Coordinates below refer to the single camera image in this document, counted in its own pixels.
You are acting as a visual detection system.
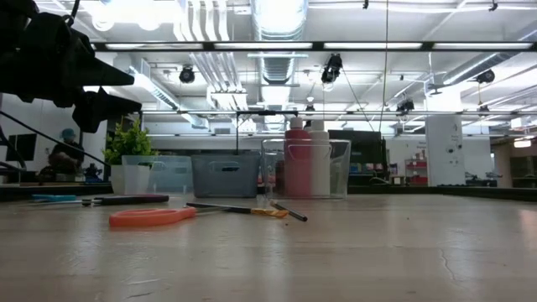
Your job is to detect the black neighbouring rig frame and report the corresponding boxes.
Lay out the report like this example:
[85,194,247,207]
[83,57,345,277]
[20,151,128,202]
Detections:
[142,109,537,156]

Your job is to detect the black paintbrush orange bristles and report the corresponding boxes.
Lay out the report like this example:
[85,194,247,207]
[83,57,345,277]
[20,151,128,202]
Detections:
[186,202,289,218]

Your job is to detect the clear plastic bin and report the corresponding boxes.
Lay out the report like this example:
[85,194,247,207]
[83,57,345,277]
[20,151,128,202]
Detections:
[260,138,352,200]

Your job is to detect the red and black scissors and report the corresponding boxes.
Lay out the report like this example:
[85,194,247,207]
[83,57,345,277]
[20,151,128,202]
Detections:
[24,194,170,207]

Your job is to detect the grey plastic bin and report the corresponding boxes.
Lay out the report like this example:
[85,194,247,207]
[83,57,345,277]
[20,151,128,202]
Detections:
[190,153,262,199]

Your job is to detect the white paint bottle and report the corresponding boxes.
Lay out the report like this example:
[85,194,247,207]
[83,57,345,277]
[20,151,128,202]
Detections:
[308,119,331,197]

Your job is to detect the large dark screen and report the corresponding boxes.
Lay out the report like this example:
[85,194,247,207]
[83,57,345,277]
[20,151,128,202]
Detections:
[328,129,387,177]

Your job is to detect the green plant in white pot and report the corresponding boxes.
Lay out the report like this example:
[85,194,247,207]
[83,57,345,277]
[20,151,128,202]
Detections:
[102,119,159,196]

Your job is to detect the silver ventilation duct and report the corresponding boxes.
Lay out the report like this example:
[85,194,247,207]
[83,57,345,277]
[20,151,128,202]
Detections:
[251,0,310,85]

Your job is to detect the red storage cart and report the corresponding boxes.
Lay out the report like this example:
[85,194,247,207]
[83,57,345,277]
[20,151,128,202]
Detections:
[404,158,429,185]

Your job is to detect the orange handled scissors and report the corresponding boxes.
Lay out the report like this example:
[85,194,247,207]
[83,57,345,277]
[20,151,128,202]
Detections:
[108,206,236,229]

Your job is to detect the frosted translucent plastic bin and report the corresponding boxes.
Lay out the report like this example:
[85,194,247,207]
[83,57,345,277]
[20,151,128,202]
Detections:
[121,154,194,195]

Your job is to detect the red paint bottle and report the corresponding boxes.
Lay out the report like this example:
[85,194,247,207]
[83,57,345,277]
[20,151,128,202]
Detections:
[284,117,314,198]

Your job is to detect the small black monitor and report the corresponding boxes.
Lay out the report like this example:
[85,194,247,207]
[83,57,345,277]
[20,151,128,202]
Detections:
[6,133,38,162]

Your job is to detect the blue handled tool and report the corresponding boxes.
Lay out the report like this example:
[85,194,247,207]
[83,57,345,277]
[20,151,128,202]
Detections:
[31,194,78,203]

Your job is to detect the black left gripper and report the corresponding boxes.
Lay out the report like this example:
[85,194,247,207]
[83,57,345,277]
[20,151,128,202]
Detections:
[0,12,143,133]

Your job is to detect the seated person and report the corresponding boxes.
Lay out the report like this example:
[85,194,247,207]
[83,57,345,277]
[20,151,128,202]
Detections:
[47,128,87,175]

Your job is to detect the white pillar with marks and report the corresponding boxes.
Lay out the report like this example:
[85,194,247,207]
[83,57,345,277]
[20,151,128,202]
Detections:
[425,115,466,188]

